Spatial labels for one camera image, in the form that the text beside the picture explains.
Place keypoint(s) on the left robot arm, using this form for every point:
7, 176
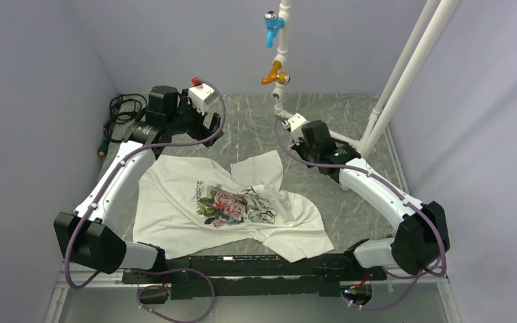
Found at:
86, 235

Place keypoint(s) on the white pvc pipe frame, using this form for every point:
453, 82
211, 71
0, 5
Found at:
370, 47

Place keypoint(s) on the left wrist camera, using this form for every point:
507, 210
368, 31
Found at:
201, 95

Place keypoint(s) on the aluminium rail frame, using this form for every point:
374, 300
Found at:
418, 247

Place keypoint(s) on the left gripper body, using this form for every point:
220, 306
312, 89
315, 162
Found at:
192, 121

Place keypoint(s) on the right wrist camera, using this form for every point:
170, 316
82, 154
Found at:
295, 123

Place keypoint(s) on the white printed t-shirt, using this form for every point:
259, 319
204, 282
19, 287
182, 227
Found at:
190, 204

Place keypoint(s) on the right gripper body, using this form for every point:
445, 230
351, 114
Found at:
306, 153

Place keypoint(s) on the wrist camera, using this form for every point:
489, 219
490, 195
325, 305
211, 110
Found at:
201, 95
295, 123

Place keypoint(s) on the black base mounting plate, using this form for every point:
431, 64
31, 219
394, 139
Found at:
244, 275

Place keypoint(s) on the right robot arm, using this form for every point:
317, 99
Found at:
420, 239

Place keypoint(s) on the orange faucet tap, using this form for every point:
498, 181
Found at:
276, 75

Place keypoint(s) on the blue faucet tap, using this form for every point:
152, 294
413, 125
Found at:
274, 24

